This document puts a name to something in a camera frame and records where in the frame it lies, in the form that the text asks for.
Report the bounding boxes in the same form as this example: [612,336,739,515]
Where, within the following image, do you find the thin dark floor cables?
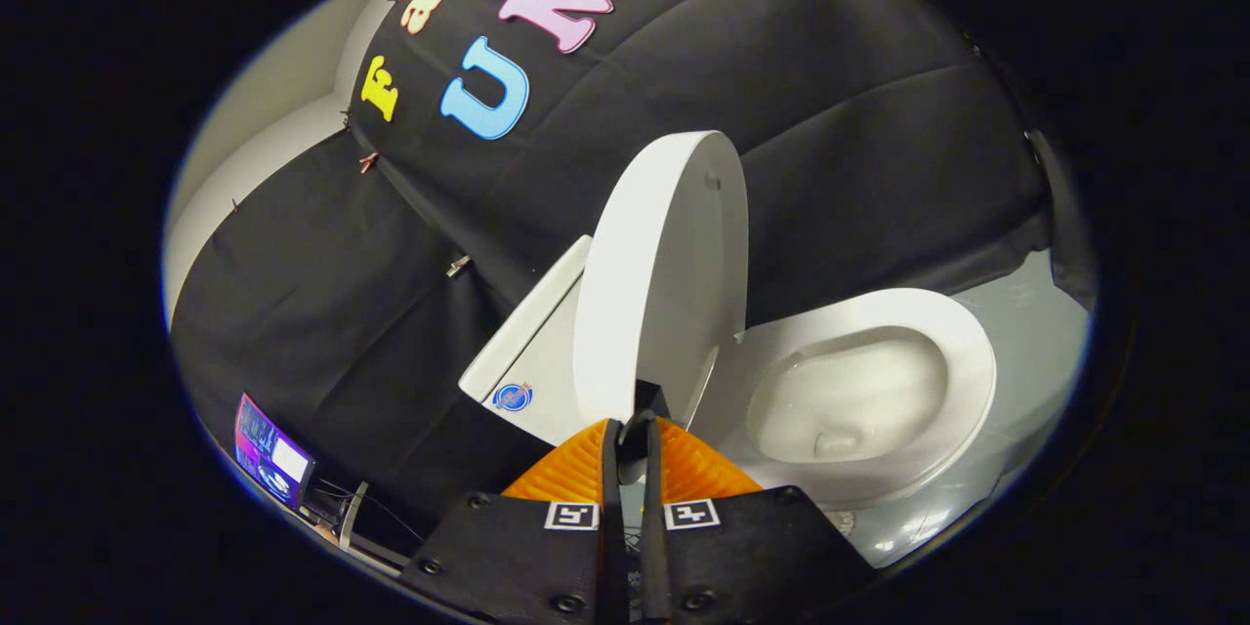
[312,479,431,563]

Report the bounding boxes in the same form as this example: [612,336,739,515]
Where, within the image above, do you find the black backdrop cloth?
[171,0,1100,548]

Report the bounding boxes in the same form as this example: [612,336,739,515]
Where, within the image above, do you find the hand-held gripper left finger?
[398,417,631,625]

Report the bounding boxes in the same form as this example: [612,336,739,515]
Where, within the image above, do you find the white toilet lid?
[571,130,751,431]

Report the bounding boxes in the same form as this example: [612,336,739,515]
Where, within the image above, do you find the white toilet tank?
[459,234,597,445]

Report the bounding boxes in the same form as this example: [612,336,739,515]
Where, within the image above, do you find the lit monitor screen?
[232,393,316,509]

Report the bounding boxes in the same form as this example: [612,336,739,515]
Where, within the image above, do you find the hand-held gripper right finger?
[640,415,880,625]

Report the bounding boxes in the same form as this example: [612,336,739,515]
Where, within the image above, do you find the white toilet bowl with seat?
[698,288,997,548]

